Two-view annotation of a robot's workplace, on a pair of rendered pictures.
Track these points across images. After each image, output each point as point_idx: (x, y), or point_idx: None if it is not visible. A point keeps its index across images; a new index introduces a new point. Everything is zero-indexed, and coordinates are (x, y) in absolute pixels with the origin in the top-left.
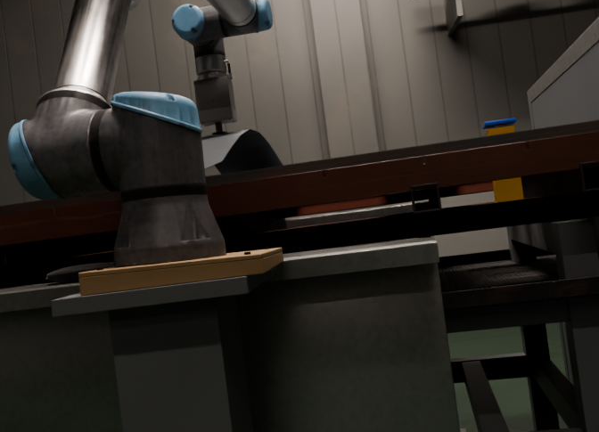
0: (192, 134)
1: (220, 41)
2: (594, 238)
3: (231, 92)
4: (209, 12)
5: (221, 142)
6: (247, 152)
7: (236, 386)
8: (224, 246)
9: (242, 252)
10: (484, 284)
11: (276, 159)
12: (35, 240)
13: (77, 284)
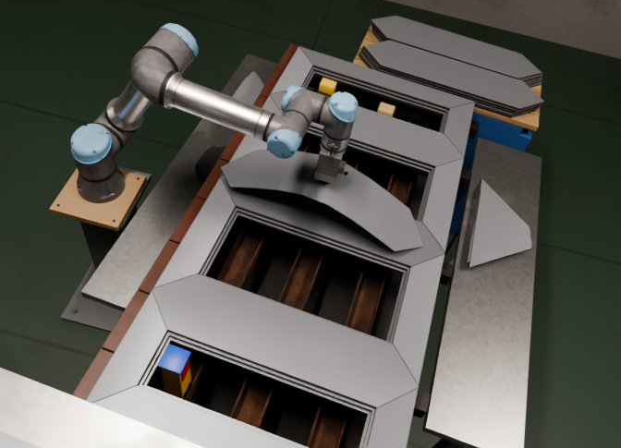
0: (78, 162)
1: (330, 128)
2: None
3: (327, 164)
4: (286, 108)
5: (269, 180)
6: (366, 208)
7: (98, 232)
8: (90, 199)
9: (103, 210)
10: (222, 397)
11: (376, 236)
12: None
13: (179, 160)
